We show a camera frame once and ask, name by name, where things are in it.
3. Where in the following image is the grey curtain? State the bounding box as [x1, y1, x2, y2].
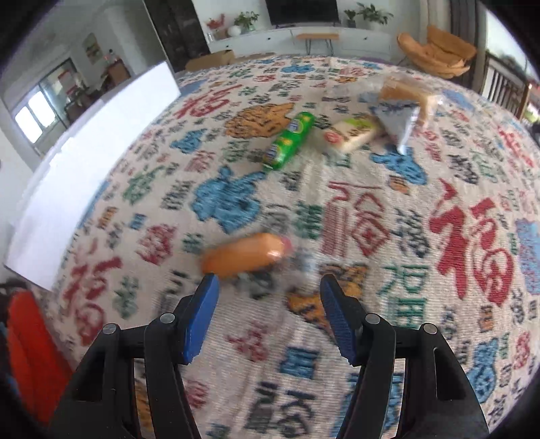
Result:
[449, 0, 486, 38]

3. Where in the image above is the clear bag of bread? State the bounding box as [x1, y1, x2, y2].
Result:
[377, 72, 443, 127]

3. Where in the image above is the red flower arrangement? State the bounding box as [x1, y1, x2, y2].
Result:
[206, 14, 226, 41]

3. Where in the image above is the dark wooden chair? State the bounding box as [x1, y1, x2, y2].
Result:
[481, 48, 532, 121]

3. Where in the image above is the silver triangular snack packet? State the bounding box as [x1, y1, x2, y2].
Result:
[373, 101, 423, 155]

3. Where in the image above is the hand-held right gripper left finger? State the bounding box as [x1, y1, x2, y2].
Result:
[50, 274, 221, 439]

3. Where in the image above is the white and yellow snack packet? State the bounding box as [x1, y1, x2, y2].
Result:
[323, 116, 382, 153]

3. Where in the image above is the long white cardboard box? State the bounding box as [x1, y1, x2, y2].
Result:
[3, 61, 182, 292]

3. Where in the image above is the orange sausage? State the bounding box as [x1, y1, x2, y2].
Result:
[200, 233, 294, 279]

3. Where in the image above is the green snack packet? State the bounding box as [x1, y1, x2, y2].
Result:
[262, 111, 316, 172]

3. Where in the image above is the leafy plant in vase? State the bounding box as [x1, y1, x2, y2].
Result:
[234, 11, 260, 33]

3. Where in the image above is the brown cardboard box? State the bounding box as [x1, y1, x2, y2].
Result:
[186, 50, 236, 72]

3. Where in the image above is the dark tall cabinet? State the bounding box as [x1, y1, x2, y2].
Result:
[143, 0, 210, 72]

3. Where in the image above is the black television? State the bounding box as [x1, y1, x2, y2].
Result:
[265, 0, 340, 26]

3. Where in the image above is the white television cabinet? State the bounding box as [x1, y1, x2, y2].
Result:
[207, 21, 406, 57]

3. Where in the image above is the wooden stool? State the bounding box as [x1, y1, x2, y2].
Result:
[295, 33, 340, 55]

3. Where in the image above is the framed wall picture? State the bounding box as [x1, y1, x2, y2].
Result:
[83, 33, 101, 64]

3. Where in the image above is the large potted plant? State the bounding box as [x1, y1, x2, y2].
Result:
[356, 2, 394, 30]

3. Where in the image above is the orange cloth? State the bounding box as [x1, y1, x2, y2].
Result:
[6, 291, 74, 427]

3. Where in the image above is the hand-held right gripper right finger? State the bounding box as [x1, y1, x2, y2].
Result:
[319, 274, 490, 439]

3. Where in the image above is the printed fringed blanket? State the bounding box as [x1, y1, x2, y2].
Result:
[31, 54, 540, 439]

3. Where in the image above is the orange lounge chair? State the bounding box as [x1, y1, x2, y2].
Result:
[397, 24, 477, 79]

